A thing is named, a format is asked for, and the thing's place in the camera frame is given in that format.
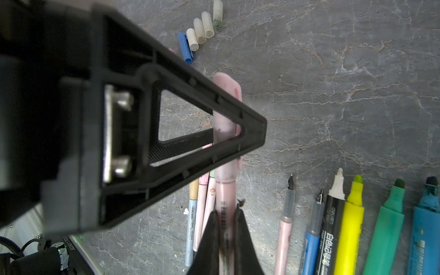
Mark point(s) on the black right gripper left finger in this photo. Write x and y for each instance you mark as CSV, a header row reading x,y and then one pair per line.
x,y
206,261

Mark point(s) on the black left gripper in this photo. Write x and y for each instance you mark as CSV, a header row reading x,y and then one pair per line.
x,y
45,73

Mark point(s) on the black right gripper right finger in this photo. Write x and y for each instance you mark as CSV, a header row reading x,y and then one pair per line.
x,y
245,258

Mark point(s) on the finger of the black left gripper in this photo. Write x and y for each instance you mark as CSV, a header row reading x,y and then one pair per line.
x,y
141,166

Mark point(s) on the purple capped pink pen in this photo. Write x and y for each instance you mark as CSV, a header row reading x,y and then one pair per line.
x,y
285,230

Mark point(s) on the green capped pink pen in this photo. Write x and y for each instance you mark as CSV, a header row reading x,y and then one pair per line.
x,y
210,199

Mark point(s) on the black marker white cap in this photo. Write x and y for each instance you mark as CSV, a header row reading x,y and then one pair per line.
x,y
331,226

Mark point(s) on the yellow highlighter marker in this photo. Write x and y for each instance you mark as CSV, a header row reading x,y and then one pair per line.
x,y
351,229

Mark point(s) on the blue pen cap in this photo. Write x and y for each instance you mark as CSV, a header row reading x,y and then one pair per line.
x,y
187,54

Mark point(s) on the green highlighter marker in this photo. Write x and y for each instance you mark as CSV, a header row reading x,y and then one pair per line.
x,y
387,232

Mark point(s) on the translucent yellow highlighter cap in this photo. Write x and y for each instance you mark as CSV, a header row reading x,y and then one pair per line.
x,y
199,31

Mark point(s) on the blue highlighter marker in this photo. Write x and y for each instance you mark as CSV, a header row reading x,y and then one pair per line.
x,y
424,256

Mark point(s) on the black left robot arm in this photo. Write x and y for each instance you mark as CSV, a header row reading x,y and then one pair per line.
x,y
100,121

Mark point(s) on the light pink capped pen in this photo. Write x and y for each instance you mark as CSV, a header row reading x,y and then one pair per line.
x,y
201,203

